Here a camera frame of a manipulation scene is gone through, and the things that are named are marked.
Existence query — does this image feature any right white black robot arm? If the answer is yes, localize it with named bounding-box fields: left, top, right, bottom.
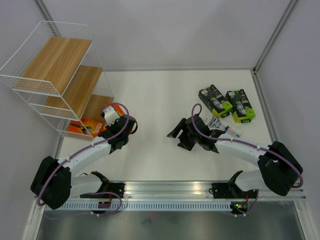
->
left=167, top=115, right=303, bottom=198

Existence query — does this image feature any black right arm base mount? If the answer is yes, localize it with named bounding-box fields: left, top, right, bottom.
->
left=208, top=182, right=257, bottom=200

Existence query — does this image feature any white wire wooden shelf rack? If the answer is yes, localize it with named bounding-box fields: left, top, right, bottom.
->
left=0, top=21, right=114, bottom=140

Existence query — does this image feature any white slotted cable duct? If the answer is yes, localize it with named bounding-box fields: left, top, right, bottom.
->
left=58, top=200, right=231, bottom=212

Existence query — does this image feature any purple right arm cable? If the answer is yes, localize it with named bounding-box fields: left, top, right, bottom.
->
left=191, top=103, right=305, bottom=218

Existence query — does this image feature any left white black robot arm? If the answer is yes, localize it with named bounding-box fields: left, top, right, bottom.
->
left=30, top=115, right=138, bottom=210

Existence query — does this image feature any black green razor box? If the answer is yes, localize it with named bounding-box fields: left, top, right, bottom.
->
left=225, top=89, right=256, bottom=123
left=198, top=84, right=233, bottom=118

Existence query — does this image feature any white Gillette SkinGuard razor pack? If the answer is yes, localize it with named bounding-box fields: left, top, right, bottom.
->
left=202, top=113, right=242, bottom=138

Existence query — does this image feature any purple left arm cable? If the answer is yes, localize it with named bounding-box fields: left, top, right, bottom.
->
left=36, top=102, right=131, bottom=220

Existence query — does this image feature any orange Gillette Fusion5 razor box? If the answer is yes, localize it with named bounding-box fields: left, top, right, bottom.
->
left=101, top=102, right=125, bottom=118

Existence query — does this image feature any aluminium table rail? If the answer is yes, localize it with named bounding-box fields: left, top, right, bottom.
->
left=37, top=179, right=307, bottom=201

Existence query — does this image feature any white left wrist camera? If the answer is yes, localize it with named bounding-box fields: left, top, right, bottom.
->
left=103, top=112, right=120, bottom=126

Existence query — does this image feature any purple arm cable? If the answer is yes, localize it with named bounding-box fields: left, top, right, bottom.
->
left=191, top=103, right=305, bottom=218
left=36, top=102, right=131, bottom=220

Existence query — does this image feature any aluminium corner frame post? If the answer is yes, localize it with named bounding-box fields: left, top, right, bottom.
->
left=252, top=0, right=300, bottom=75

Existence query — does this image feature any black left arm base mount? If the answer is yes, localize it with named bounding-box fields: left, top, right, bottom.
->
left=80, top=182, right=126, bottom=199

